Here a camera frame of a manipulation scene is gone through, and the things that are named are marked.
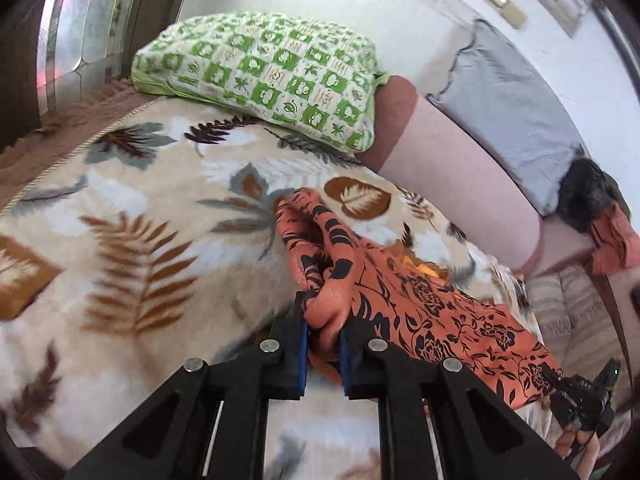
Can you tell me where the grey pillow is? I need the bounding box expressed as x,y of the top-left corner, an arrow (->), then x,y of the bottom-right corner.
425,19 -> 588,217

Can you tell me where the person's right hand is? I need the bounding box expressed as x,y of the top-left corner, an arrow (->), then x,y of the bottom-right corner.
555,422 -> 601,476

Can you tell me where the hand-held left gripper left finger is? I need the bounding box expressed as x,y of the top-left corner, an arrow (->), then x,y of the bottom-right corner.
65,291 -> 310,480

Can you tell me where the pink bolster cushion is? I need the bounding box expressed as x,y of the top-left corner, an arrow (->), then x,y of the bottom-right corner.
357,75 -> 543,271

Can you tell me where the green checked pillow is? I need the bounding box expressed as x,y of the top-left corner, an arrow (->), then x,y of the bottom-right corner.
131,11 -> 391,153

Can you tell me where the brown fringed bedspread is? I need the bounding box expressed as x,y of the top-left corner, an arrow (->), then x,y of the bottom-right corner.
0,77 -> 161,206

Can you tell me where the leaf-print blanket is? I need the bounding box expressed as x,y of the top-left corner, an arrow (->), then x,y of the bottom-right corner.
0,95 -> 556,480

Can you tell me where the black fur garment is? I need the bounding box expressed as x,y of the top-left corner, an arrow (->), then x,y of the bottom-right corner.
556,158 -> 621,233

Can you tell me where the wooden door with patterned glass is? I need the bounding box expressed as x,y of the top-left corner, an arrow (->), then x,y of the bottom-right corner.
0,0 -> 201,146

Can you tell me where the orange floral shirt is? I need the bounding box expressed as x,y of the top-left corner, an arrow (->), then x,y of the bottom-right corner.
274,187 -> 563,408

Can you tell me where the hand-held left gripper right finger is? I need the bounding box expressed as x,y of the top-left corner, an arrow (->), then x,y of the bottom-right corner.
337,316 -> 581,480

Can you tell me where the orange-red cloth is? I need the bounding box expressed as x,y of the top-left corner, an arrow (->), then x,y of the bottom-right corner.
589,203 -> 640,276

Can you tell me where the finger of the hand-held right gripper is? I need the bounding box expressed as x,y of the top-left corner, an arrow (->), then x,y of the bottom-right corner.
541,366 -> 576,396

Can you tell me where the striped cushion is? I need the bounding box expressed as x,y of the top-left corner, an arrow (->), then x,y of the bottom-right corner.
525,265 -> 631,411

